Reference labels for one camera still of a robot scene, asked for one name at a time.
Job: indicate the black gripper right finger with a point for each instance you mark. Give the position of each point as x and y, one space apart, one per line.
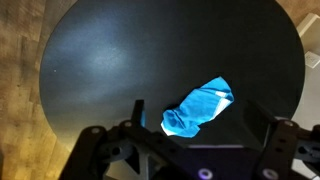
257 120

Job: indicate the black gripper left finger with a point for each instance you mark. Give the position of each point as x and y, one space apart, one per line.
138 113

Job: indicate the blue towel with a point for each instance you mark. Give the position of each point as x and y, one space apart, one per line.
196 108

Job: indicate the white wall outlet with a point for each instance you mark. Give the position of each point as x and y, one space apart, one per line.
312 60

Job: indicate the white wall trim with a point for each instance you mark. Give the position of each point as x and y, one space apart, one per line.
310 28

